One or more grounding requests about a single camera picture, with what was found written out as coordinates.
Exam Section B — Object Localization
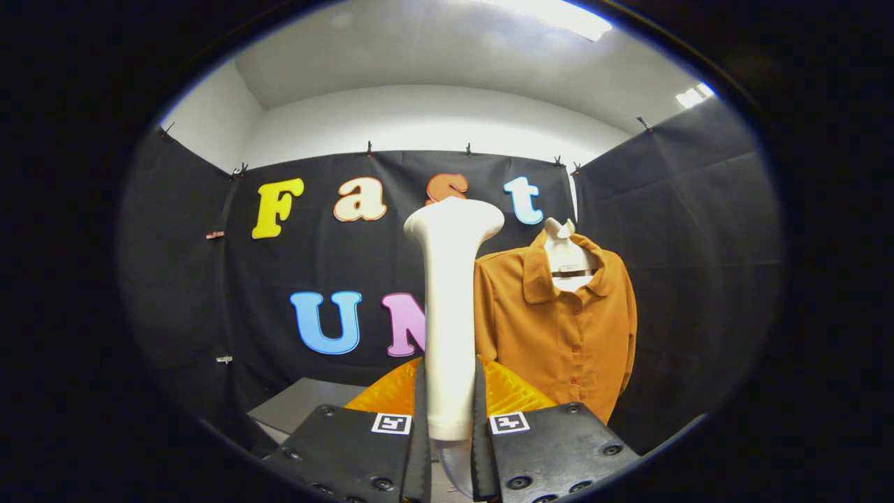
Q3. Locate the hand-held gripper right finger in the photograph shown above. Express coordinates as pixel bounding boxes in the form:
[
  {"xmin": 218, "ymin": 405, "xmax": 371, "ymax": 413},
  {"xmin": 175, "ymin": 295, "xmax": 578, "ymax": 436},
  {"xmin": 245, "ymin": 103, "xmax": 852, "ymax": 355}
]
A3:
[{"xmin": 469, "ymin": 355, "xmax": 642, "ymax": 503}]

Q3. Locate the grey cabinet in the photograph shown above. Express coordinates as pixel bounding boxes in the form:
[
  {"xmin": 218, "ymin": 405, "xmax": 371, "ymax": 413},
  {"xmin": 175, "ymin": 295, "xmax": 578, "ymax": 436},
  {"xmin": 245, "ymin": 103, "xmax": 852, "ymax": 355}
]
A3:
[{"xmin": 247, "ymin": 377, "xmax": 367, "ymax": 444}]

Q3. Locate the white garment steamer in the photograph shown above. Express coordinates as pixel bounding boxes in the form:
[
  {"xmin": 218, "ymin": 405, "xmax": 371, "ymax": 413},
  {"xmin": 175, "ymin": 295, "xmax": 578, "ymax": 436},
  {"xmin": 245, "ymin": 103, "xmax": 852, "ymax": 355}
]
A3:
[{"xmin": 404, "ymin": 197, "xmax": 505, "ymax": 498}]

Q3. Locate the orange button shirt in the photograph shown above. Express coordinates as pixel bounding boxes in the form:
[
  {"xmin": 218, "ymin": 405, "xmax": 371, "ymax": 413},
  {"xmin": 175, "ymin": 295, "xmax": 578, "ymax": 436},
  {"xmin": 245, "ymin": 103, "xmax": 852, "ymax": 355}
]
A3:
[{"xmin": 474, "ymin": 229, "xmax": 638, "ymax": 425}]

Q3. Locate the long ceiling light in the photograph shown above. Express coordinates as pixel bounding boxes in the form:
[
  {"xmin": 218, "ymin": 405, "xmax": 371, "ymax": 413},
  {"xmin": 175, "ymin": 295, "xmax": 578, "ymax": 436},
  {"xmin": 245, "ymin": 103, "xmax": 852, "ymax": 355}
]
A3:
[{"xmin": 489, "ymin": 0, "xmax": 614, "ymax": 42}]

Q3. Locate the small ceiling light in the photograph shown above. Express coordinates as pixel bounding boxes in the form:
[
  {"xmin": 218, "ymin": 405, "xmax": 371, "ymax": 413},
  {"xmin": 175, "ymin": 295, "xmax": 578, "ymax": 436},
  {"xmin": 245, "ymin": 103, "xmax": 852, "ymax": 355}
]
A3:
[{"xmin": 675, "ymin": 82, "xmax": 716, "ymax": 110}]

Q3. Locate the white clothes hanger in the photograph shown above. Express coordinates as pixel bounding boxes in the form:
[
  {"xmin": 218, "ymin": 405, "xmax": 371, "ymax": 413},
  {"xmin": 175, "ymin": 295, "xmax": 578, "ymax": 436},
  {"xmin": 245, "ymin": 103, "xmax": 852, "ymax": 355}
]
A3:
[{"xmin": 543, "ymin": 217, "xmax": 600, "ymax": 293}]

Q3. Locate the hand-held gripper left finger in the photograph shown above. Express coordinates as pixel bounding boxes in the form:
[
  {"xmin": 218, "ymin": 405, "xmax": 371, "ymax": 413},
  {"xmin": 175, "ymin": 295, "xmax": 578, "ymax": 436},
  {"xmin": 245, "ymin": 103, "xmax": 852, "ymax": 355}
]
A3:
[{"xmin": 260, "ymin": 356, "xmax": 434, "ymax": 503}]

